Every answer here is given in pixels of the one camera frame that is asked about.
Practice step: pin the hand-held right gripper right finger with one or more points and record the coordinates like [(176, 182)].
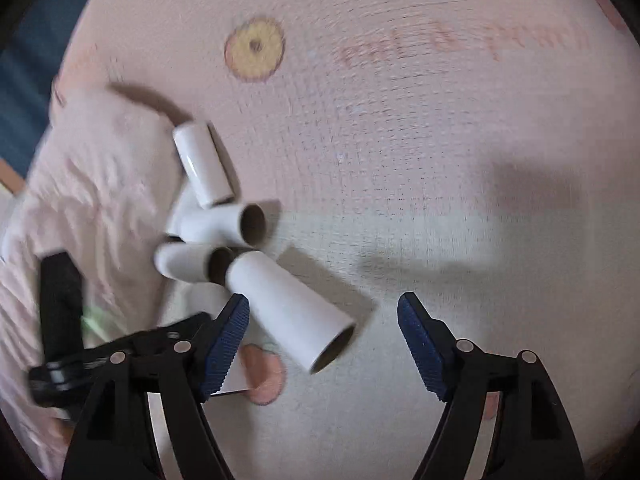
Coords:
[(420, 350)]

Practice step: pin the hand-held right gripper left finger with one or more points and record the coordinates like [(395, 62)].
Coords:
[(225, 345)]

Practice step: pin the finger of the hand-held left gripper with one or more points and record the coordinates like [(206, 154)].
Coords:
[(145, 337), (60, 305)]

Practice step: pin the large white cardboard-core roll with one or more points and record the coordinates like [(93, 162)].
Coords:
[(285, 305)]

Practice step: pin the pile of white paper rolls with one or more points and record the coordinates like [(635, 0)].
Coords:
[(205, 170)]

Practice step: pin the pink fleece cloth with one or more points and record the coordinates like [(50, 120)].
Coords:
[(100, 185)]

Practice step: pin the pink printed blanket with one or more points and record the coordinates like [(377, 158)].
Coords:
[(400, 160)]

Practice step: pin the dark blue cloth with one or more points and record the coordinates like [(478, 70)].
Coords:
[(35, 75)]

